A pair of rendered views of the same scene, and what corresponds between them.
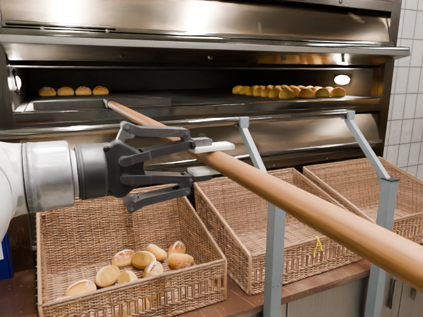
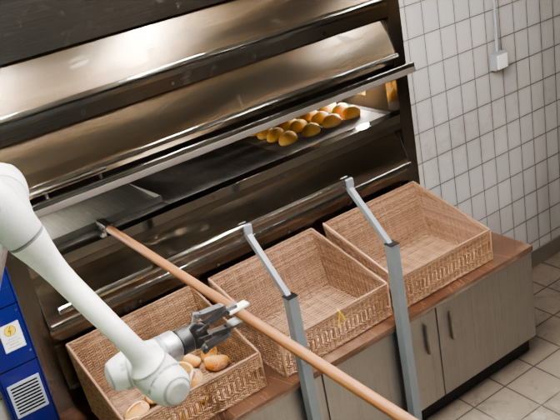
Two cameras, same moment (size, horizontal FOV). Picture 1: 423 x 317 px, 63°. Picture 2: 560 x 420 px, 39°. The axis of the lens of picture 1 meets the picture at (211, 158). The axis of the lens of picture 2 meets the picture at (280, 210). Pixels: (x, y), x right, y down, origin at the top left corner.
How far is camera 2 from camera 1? 181 cm
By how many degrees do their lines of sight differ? 11
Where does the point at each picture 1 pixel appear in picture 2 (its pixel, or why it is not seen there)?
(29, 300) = not seen: outside the picture
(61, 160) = (176, 342)
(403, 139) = (442, 149)
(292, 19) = (273, 74)
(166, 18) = (144, 130)
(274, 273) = not seen: hidden behind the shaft
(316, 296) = (348, 362)
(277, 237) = (297, 326)
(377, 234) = (301, 351)
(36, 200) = not seen: hidden behind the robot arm
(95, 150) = (187, 332)
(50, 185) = (175, 355)
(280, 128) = (287, 190)
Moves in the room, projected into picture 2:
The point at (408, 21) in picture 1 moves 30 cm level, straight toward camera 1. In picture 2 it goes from (412, 17) to (401, 33)
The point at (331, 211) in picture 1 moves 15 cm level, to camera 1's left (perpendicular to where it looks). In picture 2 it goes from (290, 343) to (234, 357)
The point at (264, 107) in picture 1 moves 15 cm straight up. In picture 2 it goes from (263, 176) to (257, 142)
